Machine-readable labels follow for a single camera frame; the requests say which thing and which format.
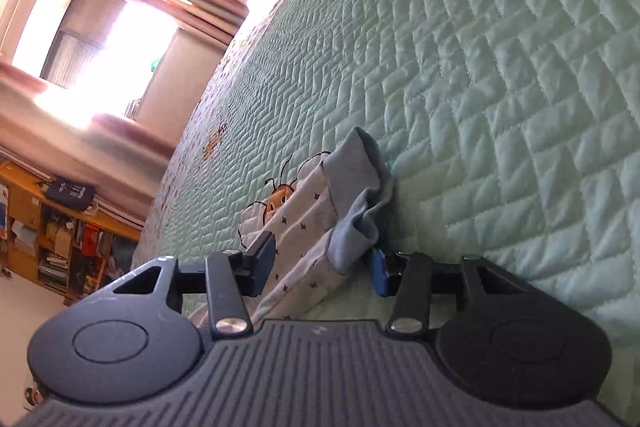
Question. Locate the blue and white carton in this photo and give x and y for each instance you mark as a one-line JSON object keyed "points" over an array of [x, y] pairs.
{"points": [[4, 212]]}

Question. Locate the wooden bookshelf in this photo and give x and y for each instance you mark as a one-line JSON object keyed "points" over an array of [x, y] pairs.
{"points": [[30, 192]]}

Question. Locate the row of books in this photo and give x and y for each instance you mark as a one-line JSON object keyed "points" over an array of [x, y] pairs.
{"points": [[52, 274]]}

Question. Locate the white patterned long-sleeve shirt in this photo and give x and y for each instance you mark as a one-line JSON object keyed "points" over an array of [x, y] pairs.
{"points": [[310, 227]]}

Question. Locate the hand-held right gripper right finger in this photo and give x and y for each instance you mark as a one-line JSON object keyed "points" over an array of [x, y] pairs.
{"points": [[381, 274]]}

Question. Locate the window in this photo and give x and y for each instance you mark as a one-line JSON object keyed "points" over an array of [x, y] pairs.
{"points": [[125, 47]]}

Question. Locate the green bee-print quilt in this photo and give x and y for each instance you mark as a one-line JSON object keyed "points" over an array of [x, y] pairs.
{"points": [[500, 107]]}

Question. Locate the dark blue hanging bag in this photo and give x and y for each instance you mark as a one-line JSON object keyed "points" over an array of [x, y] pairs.
{"points": [[72, 193]]}

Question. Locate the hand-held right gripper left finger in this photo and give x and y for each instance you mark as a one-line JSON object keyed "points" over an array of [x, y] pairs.
{"points": [[265, 259]]}

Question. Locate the red box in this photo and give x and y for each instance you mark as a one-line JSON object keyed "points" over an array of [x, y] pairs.
{"points": [[90, 239]]}

